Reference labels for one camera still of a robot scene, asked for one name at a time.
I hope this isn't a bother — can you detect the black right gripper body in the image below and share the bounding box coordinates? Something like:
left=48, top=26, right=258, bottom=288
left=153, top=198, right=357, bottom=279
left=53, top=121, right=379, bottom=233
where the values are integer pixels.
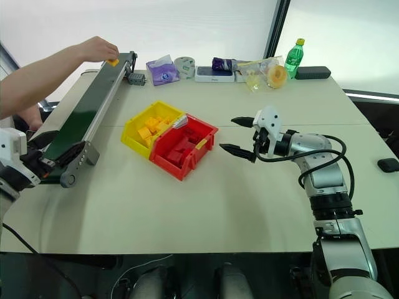
left=251, top=126, right=272, bottom=157

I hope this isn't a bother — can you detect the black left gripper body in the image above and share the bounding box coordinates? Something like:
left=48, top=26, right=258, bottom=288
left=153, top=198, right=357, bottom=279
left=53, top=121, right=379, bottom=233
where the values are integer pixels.
left=19, top=148, right=56, bottom=181

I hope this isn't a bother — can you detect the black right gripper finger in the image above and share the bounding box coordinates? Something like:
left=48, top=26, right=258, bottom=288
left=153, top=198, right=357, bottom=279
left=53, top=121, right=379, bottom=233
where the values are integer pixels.
left=219, top=143, right=258, bottom=164
left=231, top=116, right=256, bottom=128

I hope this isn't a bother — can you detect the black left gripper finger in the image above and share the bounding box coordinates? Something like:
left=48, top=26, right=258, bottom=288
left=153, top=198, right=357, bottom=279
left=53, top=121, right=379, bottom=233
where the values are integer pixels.
left=57, top=141, right=86, bottom=167
left=27, top=130, right=60, bottom=150

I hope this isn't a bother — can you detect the grey perforated metal block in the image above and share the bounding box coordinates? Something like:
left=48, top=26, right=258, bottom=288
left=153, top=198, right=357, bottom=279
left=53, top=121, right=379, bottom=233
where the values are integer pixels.
left=127, top=72, right=148, bottom=87

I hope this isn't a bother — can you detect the person's bare hand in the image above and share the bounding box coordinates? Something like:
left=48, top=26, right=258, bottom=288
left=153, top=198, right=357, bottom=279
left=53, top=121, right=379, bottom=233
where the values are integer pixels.
left=82, top=36, right=120, bottom=63

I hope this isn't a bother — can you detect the clear plastic bag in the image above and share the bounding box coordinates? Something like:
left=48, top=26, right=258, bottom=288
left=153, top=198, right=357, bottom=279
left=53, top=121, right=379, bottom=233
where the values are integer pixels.
left=234, top=55, right=285, bottom=93

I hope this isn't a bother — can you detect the red block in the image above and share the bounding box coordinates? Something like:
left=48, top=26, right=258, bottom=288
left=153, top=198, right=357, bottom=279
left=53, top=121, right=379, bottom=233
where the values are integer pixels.
left=176, top=139, right=195, bottom=153
left=164, top=148, right=185, bottom=164

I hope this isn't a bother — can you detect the white phone box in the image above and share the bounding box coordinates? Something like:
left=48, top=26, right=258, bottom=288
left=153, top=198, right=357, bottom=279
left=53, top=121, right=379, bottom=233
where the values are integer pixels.
left=195, top=65, right=236, bottom=83

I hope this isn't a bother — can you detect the orange yellow tape roll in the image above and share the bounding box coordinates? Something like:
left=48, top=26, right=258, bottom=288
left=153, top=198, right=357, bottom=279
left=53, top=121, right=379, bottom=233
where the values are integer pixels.
left=265, top=64, right=288, bottom=90

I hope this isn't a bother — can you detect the purple crumpled pouch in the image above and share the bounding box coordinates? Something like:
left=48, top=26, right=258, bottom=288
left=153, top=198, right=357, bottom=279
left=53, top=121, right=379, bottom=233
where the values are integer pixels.
left=212, top=57, right=238, bottom=72

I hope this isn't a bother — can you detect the white label card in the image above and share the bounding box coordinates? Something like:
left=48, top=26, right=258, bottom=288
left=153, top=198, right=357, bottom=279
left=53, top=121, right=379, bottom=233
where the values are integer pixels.
left=171, top=114, right=189, bottom=130

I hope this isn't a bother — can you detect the yellow plastic bin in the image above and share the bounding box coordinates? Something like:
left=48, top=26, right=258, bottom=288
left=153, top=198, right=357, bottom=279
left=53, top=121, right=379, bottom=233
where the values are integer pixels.
left=120, top=100, right=186, bottom=160

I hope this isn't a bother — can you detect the red plastic bin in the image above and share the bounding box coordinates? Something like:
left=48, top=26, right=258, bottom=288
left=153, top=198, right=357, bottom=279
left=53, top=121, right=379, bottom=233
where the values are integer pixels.
left=148, top=113, right=219, bottom=182

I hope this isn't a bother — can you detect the green plastic bottle yellow cap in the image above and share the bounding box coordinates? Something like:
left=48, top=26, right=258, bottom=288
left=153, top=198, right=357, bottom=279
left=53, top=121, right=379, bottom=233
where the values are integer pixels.
left=284, top=38, right=305, bottom=80

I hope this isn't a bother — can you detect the grey white tape roll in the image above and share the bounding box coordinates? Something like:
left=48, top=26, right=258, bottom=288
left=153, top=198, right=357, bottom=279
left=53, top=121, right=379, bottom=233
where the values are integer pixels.
left=174, top=56, right=196, bottom=80

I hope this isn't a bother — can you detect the long black case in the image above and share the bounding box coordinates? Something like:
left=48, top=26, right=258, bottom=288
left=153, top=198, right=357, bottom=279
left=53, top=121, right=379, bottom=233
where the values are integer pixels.
left=294, top=66, right=332, bottom=80

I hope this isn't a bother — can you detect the purple tissue pack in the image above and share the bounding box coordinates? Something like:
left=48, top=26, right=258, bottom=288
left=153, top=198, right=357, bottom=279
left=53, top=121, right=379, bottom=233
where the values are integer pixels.
left=145, top=54, right=181, bottom=87

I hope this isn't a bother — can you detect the small black rounded case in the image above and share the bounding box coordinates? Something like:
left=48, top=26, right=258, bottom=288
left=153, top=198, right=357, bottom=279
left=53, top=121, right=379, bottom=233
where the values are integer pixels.
left=377, top=158, right=399, bottom=173

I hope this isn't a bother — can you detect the dark grey rounded shape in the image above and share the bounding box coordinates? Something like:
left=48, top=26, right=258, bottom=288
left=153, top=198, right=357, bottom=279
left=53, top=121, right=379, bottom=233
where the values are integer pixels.
left=214, top=262, right=254, bottom=299
left=130, top=264, right=176, bottom=299

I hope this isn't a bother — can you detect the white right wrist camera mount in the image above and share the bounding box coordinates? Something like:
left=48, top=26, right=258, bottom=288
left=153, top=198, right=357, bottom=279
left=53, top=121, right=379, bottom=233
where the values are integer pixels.
left=252, top=105, right=284, bottom=158

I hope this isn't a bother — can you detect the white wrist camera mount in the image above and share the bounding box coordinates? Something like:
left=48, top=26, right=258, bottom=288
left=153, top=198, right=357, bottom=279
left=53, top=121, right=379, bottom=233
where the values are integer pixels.
left=0, top=126, right=42, bottom=189
left=252, top=105, right=284, bottom=158

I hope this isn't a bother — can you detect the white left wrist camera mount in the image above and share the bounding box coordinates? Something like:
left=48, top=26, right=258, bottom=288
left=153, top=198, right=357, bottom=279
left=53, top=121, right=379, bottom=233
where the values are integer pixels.
left=0, top=126, right=42, bottom=189

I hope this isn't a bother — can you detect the green conveyor belt silver frame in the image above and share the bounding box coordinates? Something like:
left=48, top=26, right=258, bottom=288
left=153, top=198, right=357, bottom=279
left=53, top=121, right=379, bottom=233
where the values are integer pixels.
left=29, top=50, right=139, bottom=189

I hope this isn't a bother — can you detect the black floor cable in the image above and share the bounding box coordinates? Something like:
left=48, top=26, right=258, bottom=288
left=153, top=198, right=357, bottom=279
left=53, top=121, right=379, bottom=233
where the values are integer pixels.
left=0, top=222, right=82, bottom=299

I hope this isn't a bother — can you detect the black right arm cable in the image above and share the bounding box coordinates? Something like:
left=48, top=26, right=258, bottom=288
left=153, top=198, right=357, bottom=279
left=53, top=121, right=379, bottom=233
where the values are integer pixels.
left=256, top=134, right=356, bottom=201

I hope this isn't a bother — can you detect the dark window frame post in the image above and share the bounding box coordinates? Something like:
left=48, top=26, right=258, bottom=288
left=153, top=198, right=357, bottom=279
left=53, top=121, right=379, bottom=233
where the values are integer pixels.
left=262, top=0, right=291, bottom=60

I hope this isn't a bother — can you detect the dark window sill rail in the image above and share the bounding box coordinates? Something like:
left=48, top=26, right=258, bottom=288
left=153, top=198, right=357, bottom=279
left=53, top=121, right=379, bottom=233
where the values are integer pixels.
left=343, top=88, right=399, bottom=105

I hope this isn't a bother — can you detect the thin white cable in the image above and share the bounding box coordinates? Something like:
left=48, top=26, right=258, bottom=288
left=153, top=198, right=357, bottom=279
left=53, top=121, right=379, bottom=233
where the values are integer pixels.
left=110, top=254, right=174, bottom=299

